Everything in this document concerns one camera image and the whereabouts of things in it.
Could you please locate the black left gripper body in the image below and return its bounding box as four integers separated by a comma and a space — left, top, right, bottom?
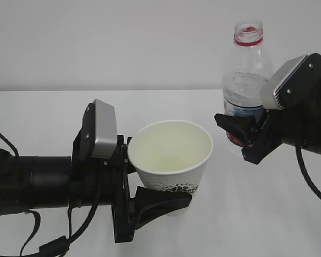
69, 135, 140, 237

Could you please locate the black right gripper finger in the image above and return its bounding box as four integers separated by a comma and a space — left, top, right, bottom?
214, 114, 263, 146

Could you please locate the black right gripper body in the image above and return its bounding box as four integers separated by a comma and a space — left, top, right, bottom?
241, 110, 297, 163

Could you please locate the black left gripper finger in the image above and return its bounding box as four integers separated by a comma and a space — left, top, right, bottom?
135, 186, 192, 230

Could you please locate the white paper cup green logo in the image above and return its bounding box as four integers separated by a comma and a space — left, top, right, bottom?
127, 120, 214, 217

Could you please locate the clear plastic water bottle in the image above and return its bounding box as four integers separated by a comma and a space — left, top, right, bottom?
221, 20, 274, 158

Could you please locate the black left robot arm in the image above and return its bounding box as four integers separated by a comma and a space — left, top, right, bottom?
0, 135, 192, 243

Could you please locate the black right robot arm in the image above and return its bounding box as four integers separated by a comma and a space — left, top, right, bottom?
214, 72, 321, 164

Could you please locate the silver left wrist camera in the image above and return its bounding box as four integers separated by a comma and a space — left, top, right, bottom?
72, 99, 118, 161

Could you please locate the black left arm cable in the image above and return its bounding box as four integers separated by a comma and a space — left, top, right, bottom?
0, 125, 102, 257

